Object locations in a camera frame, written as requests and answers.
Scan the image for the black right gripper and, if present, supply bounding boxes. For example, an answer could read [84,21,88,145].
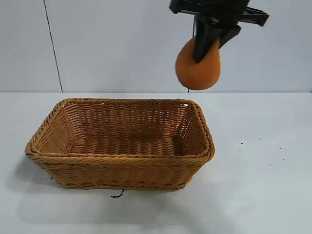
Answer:
[169,0,270,63]

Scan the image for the brown woven wicker basket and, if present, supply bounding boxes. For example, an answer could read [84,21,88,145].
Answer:
[24,97,216,191]

